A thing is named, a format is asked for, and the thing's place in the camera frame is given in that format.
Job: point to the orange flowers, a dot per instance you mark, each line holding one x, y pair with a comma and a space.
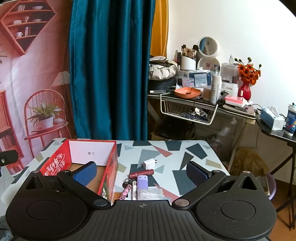
248, 73

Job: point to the red vase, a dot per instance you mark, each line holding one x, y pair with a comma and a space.
244, 92

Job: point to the clear cosmetic organiser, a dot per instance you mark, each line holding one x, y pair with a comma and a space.
229, 80

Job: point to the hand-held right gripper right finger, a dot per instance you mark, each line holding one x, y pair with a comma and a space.
196, 174

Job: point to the white small tube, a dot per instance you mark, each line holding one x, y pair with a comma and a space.
134, 191

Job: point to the grey vanity desk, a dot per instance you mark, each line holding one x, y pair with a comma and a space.
227, 111

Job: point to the white bottle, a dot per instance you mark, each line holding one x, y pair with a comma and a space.
216, 89

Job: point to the bunch of makeup brushes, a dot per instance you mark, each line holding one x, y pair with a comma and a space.
189, 51

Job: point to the clear dropper bottle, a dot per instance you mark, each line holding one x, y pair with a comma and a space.
231, 59

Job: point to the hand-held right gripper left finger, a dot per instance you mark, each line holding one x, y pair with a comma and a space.
84, 174

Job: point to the teal curtain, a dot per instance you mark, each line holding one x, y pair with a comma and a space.
104, 69

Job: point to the checkered pen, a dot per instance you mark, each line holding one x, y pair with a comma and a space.
125, 192

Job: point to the white charger plug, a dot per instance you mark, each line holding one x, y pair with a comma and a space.
149, 164

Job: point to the pink box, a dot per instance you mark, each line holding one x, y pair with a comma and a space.
234, 100

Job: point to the dark red lipstick tube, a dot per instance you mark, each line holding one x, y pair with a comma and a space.
141, 173

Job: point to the printed wall backdrop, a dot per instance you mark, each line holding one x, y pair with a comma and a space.
46, 69

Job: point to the white brush holder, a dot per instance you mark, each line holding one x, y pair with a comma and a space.
188, 63

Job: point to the orange bowl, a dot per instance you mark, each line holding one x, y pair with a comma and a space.
183, 94

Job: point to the yellow curtain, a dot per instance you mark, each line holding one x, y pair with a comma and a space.
159, 23

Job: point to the printed paper cup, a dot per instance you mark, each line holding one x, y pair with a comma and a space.
291, 120

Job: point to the white plastic packet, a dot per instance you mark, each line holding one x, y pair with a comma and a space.
149, 194

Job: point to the red cardboard box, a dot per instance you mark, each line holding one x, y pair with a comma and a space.
57, 162

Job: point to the brown crumpled bag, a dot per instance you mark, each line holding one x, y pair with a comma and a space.
248, 162

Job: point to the foil wrappers pile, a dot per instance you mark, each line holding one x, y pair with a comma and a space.
196, 114

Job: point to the dark blue box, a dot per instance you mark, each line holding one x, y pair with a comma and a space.
200, 78

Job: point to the clear plastic jar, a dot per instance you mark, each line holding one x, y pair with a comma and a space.
187, 82

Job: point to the black side table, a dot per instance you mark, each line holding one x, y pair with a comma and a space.
272, 134

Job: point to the black white pouch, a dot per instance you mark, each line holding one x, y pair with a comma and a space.
159, 59

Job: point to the black bag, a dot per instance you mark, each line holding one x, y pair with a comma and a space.
161, 84

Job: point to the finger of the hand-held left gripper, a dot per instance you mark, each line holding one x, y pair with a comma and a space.
8, 157

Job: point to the round white vanity mirror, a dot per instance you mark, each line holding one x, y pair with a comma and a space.
208, 46

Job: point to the purple stool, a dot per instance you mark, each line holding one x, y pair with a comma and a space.
271, 185

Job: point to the cotton swab jar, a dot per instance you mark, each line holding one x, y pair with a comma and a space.
207, 93

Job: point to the blue tissue box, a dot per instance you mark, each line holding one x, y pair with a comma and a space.
271, 119

